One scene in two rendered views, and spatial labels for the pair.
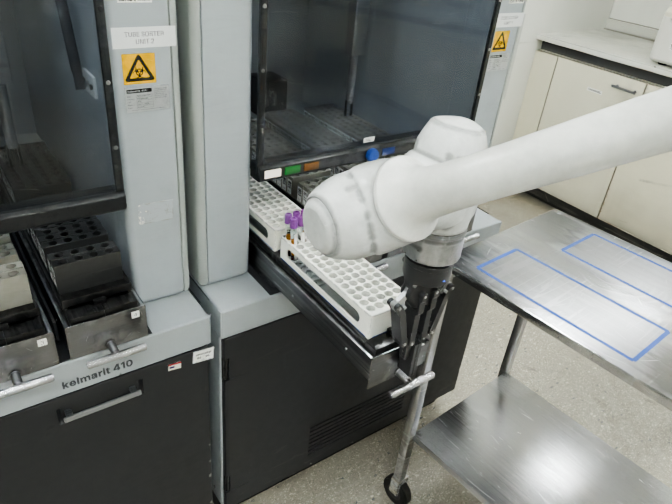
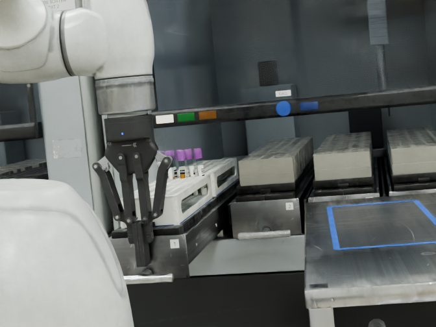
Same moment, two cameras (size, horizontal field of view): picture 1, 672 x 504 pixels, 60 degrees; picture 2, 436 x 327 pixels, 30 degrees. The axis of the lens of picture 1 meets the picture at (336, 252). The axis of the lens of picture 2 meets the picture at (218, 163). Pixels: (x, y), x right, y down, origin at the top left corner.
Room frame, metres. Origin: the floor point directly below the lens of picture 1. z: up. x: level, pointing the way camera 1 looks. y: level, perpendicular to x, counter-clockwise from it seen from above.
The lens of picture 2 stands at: (0.05, -1.20, 1.03)
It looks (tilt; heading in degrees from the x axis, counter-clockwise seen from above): 5 degrees down; 50
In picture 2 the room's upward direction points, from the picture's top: 6 degrees counter-clockwise
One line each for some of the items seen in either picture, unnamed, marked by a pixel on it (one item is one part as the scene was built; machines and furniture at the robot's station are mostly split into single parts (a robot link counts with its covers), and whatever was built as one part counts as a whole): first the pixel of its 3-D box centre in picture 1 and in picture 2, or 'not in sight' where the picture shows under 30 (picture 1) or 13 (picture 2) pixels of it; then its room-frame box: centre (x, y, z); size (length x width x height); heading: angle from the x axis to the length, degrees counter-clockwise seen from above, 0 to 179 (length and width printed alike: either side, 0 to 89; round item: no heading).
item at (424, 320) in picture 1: (423, 311); (143, 187); (0.77, -0.15, 0.89); 0.04 x 0.01 x 0.11; 39
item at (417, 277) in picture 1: (425, 279); (130, 144); (0.76, -0.14, 0.96); 0.08 x 0.07 x 0.09; 129
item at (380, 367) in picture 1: (301, 267); (189, 218); (1.03, 0.07, 0.78); 0.73 x 0.14 x 0.09; 39
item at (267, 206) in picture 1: (260, 208); (205, 180); (1.17, 0.18, 0.83); 0.30 x 0.10 x 0.06; 39
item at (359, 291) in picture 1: (341, 278); (169, 202); (0.92, -0.02, 0.83); 0.30 x 0.10 x 0.06; 39
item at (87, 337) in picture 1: (59, 242); not in sight; (1.02, 0.58, 0.78); 0.73 x 0.14 x 0.09; 39
